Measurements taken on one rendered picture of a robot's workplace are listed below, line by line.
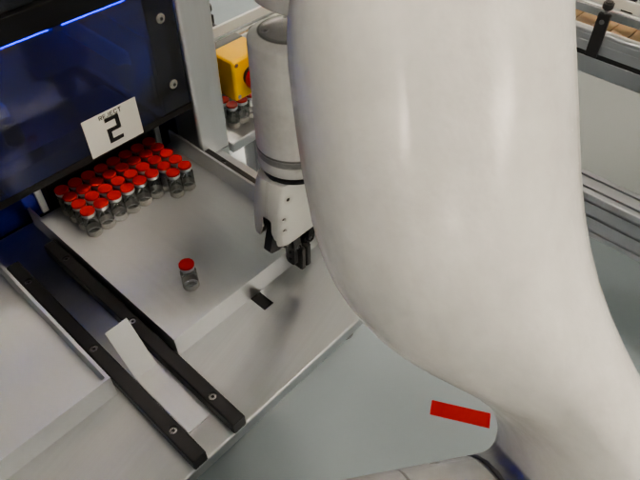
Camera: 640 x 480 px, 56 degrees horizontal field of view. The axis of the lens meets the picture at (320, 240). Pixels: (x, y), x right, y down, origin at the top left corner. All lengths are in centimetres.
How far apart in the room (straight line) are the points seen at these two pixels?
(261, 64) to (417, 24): 43
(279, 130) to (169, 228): 35
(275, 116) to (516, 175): 45
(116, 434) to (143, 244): 29
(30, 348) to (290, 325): 32
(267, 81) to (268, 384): 35
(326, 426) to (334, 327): 93
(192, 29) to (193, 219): 27
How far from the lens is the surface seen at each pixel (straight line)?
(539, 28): 20
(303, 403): 173
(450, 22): 18
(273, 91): 61
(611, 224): 161
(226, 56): 100
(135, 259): 89
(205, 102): 99
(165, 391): 75
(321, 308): 80
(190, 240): 90
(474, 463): 29
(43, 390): 80
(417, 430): 171
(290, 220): 71
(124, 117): 90
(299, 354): 76
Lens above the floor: 152
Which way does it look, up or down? 46 degrees down
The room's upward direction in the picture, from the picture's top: straight up
